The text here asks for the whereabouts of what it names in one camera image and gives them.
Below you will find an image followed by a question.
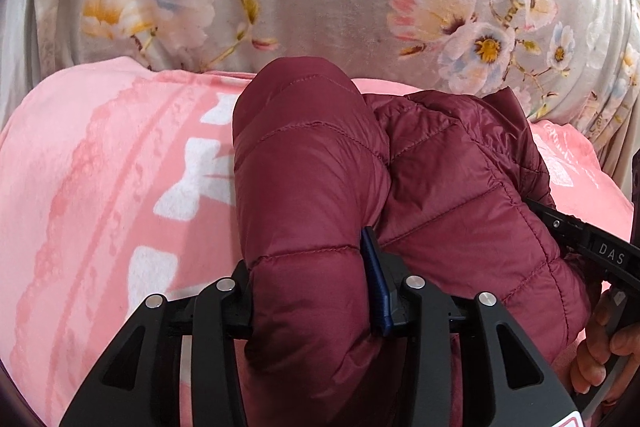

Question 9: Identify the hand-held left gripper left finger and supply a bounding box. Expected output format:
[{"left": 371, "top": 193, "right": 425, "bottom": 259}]
[{"left": 60, "top": 259, "right": 257, "bottom": 427}]

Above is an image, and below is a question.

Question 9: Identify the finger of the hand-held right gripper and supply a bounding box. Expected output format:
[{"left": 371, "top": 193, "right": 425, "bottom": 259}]
[{"left": 524, "top": 198, "right": 588, "bottom": 258}]

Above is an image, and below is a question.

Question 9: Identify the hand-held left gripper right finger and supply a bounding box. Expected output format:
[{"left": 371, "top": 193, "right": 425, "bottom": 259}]
[{"left": 361, "top": 227, "right": 581, "bottom": 427}]

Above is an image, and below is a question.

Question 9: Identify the maroon quilted puffer jacket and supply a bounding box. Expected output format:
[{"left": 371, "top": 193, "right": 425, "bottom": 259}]
[{"left": 232, "top": 56, "right": 593, "bottom": 427}]

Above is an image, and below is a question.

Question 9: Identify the person's right hand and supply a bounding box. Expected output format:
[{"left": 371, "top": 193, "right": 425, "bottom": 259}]
[{"left": 569, "top": 289, "right": 640, "bottom": 396}]

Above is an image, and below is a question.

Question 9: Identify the pink printed blanket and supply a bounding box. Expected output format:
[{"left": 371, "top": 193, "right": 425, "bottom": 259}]
[{"left": 0, "top": 57, "right": 638, "bottom": 427}]

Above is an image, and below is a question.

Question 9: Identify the grey floral blanket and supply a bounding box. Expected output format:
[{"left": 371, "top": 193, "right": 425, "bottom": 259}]
[{"left": 32, "top": 0, "right": 640, "bottom": 142}]

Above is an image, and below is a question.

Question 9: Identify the white cloth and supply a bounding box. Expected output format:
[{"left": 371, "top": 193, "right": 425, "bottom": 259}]
[{"left": 0, "top": 0, "right": 40, "bottom": 128}]

